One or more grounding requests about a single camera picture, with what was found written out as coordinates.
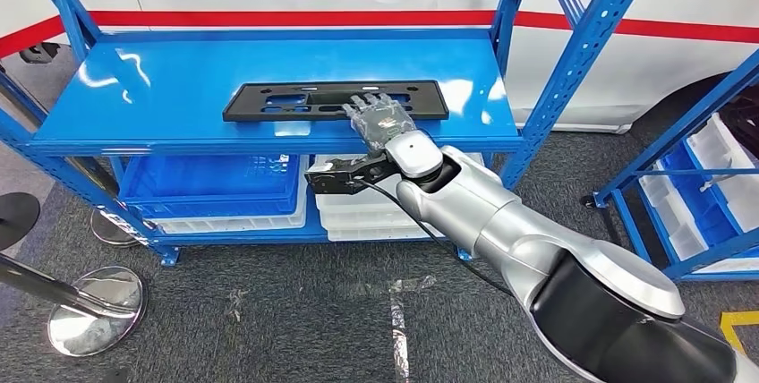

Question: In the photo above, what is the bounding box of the silver floor tape mark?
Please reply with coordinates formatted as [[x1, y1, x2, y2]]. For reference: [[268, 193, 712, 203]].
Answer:
[[349, 275, 437, 383]]

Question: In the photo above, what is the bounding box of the blue metal shelf rack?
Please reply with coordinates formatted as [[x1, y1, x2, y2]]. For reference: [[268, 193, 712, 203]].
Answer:
[[0, 0, 665, 267]]

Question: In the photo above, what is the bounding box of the black camera cable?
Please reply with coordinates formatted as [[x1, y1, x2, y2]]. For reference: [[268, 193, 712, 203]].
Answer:
[[355, 178, 514, 297]]

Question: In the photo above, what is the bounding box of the chrome stanchion with round base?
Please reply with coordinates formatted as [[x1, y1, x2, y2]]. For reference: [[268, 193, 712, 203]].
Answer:
[[90, 207, 143, 249], [0, 252, 145, 358]]

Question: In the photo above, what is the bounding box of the blue plastic bin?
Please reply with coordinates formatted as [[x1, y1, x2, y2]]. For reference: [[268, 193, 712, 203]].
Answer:
[[118, 153, 303, 219], [658, 140, 746, 251]]

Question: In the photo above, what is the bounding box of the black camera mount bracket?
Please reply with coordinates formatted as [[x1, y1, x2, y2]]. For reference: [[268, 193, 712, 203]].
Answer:
[[305, 151, 405, 196]]

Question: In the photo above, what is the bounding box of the black stanchion with round base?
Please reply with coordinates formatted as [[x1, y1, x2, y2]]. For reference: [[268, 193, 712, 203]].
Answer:
[[0, 191, 41, 251]]

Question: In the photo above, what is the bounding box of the yellow floor tape line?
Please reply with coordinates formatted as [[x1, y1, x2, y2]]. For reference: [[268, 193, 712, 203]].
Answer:
[[720, 311, 759, 358]]

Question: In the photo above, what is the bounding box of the blue shelf rack on casters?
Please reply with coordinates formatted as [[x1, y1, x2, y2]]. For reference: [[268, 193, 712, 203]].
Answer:
[[581, 47, 759, 284]]

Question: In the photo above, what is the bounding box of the long black plastic part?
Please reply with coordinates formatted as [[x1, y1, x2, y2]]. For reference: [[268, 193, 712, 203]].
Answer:
[[222, 79, 450, 123]]

